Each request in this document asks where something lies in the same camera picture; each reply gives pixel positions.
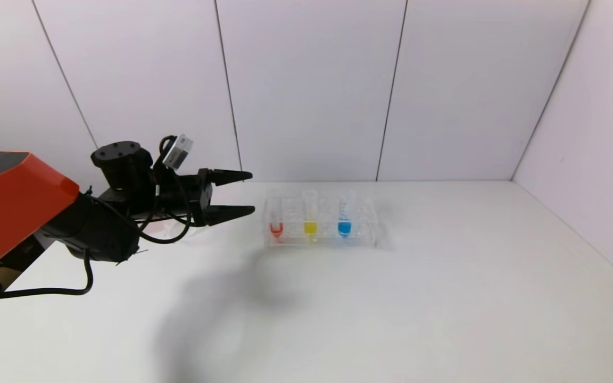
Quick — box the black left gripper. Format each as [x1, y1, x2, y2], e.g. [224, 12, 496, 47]
[158, 168, 255, 227]

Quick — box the test tube with red pigment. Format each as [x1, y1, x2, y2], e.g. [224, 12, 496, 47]
[269, 194, 285, 238]

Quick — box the test tube with yellow pigment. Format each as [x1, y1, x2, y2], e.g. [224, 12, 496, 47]
[304, 190, 319, 238]

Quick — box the clear acrylic test tube rack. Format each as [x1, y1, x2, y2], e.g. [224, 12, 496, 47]
[262, 196, 379, 248]

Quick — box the test tube with blue pigment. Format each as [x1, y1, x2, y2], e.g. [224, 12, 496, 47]
[338, 190, 355, 238]

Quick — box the dark office chair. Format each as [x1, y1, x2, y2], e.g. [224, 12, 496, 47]
[0, 139, 46, 320]

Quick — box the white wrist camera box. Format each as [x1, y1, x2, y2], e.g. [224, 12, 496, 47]
[162, 134, 194, 171]

